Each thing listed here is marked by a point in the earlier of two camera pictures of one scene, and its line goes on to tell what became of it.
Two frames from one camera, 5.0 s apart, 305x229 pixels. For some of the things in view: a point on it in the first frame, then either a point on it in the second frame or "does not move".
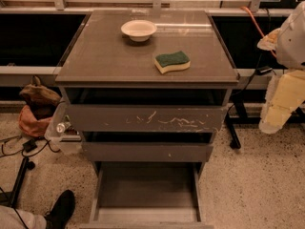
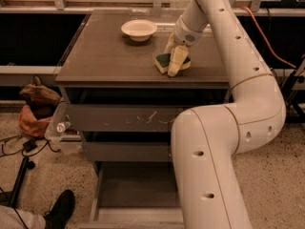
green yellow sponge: [177, 60] does not move
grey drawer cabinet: [137, 124] does not move
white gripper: [292, 45] → [185, 35]
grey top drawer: [144, 118] does not move
